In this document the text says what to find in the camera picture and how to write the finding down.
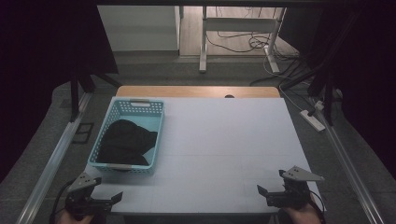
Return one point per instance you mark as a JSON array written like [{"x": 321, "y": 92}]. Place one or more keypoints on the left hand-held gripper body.
[{"x": 81, "y": 199}]

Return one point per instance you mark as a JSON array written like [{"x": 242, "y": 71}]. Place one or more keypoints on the person's left hand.
[{"x": 73, "y": 219}]

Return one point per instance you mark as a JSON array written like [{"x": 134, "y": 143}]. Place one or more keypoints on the wooden table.
[{"x": 193, "y": 91}]

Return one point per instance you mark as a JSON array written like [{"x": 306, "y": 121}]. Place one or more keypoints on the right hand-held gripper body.
[{"x": 294, "y": 196}]

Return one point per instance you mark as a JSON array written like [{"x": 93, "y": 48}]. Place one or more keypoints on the person's right hand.
[{"x": 302, "y": 215}]

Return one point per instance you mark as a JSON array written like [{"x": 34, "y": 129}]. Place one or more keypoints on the black curtain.
[
  {"x": 46, "y": 56},
  {"x": 364, "y": 62}
]

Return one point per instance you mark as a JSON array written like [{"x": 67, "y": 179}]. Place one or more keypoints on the light blue plastic basket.
[{"x": 155, "y": 116}]

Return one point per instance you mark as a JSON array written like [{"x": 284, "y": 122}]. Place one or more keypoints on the white desk frame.
[{"x": 238, "y": 24}]

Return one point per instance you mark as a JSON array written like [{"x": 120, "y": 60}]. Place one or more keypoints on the white cabinet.
[{"x": 137, "y": 28}]

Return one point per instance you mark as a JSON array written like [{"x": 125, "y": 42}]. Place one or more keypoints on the white plug adapter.
[{"x": 319, "y": 105}]

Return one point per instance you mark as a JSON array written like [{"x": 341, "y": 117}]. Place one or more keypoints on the black floor bracket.
[{"x": 83, "y": 132}]

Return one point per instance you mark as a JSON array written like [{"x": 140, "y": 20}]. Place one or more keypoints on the white power strip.
[{"x": 312, "y": 120}]

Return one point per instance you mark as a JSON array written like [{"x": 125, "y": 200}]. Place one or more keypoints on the black metal stand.
[
  {"x": 74, "y": 96},
  {"x": 327, "y": 99}
]

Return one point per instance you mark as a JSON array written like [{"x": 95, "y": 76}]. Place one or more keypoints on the aluminium rail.
[
  {"x": 348, "y": 165},
  {"x": 53, "y": 161}
]

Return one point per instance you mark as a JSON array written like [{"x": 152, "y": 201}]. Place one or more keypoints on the black cloth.
[{"x": 126, "y": 141}]

